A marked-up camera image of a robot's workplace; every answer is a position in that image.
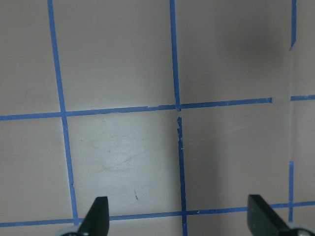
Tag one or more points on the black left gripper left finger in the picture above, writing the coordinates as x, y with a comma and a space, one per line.
96, 222

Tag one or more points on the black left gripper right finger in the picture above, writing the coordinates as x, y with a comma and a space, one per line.
262, 220

